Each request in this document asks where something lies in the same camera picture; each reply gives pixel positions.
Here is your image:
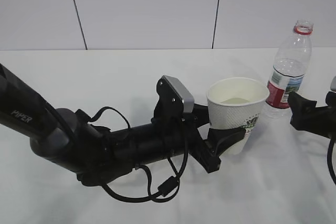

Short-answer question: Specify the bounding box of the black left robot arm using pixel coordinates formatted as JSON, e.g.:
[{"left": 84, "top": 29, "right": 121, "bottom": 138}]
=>
[{"left": 1, "top": 66, "right": 245, "bottom": 187}]

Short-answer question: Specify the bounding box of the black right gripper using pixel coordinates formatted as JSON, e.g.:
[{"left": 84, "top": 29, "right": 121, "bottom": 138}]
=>
[{"left": 288, "top": 91, "right": 335, "bottom": 138}]

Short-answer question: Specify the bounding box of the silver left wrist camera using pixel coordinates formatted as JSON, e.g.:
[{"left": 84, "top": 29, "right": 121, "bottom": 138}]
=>
[{"left": 163, "top": 75, "right": 195, "bottom": 113}]

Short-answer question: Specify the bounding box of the clear water bottle red label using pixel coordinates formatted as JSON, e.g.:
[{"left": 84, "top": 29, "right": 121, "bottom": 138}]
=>
[{"left": 264, "top": 19, "right": 313, "bottom": 119}]

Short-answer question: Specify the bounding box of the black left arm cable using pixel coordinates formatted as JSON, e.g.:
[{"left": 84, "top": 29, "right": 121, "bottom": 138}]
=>
[{"left": 78, "top": 106, "right": 188, "bottom": 204}]

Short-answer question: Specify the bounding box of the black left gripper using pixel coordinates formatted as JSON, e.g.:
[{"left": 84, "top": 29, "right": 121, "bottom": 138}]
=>
[{"left": 132, "top": 77, "right": 247, "bottom": 173}]

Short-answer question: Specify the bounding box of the white paper cup green logo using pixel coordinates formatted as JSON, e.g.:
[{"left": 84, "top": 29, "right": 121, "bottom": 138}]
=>
[{"left": 206, "top": 77, "right": 269, "bottom": 155}]

